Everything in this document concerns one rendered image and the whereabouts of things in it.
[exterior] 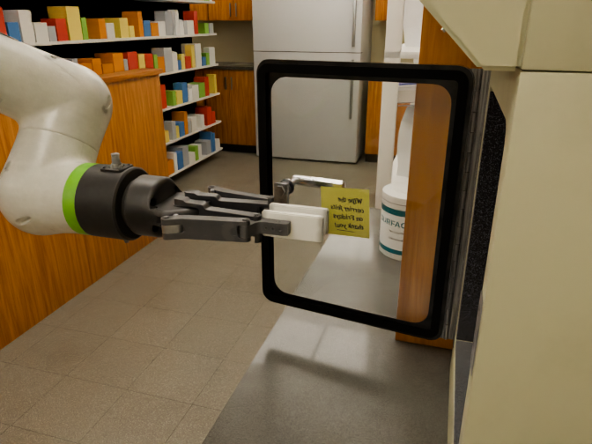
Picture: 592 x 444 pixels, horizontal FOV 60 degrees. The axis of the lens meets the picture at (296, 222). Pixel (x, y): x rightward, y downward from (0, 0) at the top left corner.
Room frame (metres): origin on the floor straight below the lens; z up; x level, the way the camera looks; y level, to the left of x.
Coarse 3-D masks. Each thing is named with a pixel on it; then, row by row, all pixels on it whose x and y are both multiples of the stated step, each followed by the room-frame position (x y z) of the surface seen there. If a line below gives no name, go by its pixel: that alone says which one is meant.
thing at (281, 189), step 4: (276, 184) 0.74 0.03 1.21; (280, 184) 0.74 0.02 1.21; (284, 184) 0.74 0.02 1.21; (288, 184) 0.74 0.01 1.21; (276, 188) 0.74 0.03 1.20; (280, 188) 0.73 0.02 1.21; (284, 188) 0.74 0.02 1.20; (288, 188) 0.74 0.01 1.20; (276, 192) 0.74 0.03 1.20; (280, 192) 0.73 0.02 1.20; (284, 192) 0.73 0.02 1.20; (288, 192) 0.74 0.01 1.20; (276, 196) 0.74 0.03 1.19; (280, 196) 0.74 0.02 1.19; (284, 196) 0.74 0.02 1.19; (288, 196) 0.74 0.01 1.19; (276, 200) 0.74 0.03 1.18; (280, 200) 0.74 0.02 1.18; (284, 200) 0.74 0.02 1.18; (288, 200) 0.74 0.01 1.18
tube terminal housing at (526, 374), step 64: (576, 0) 0.34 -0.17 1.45; (576, 64) 0.33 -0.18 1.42; (512, 128) 0.34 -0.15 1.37; (576, 128) 0.33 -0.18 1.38; (512, 192) 0.34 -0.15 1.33; (576, 192) 0.33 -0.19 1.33; (512, 256) 0.34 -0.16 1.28; (576, 256) 0.33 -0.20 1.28; (512, 320) 0.34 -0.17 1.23; (576, 320) 0.32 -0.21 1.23; (512, 384) 0.33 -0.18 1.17; (576, 384) 0.32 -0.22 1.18
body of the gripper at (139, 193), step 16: (144, 176) 0.59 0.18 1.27; (160, 176) 0.59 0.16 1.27; (128, 192) 0.57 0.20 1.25; (144, 192) 0.56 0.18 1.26; (160, 192) 0.57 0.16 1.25; (176, 192) 0.61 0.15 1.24; (128, 208) 0.56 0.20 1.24; (144, 208) 0.55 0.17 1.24; (160, 208) 0.55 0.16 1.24; (176, 208) 0.55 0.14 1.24; (192, 208) 0.55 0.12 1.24; (128, 224) 0.56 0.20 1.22; (144, 224) 0.55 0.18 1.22; (160, 224) 0.54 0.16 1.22
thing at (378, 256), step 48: (288, 96) 0.75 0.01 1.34; (336, 96) 0.72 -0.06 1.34; (384, 96) 0.69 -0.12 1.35; (432, 96) 0.66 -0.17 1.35; (288, 144) 0.75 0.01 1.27; (336, 144) 0.72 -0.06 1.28; (384, 144) 0.69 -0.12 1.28; (432, 144) 0.66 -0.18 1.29; (336, 192) 0.72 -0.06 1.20; (384, 192) 0.69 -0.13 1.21; (432, 192) 0.66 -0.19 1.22; (288, 240) 0.75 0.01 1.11; (336, 240) 0.72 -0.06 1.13; (384, 240) 0.68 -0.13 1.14; (432, 240) 0.66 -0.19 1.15; (288, 288) 0.75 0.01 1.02; (336, 288) 0.71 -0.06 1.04; (384, 288) 0.68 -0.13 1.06
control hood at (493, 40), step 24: (432, 0) 0.36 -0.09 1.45; (456, 0) 0.36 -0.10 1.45; (480, 0) 0.35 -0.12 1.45; (504, 0) 0.35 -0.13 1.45; (528, 0) 0.35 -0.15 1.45; (456, 24) 0.36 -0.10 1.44; (480, 24) 0.35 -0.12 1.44; (504, 24) 0.35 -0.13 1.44; (480, 48) 0.35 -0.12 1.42; (504, 48) 0.35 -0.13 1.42
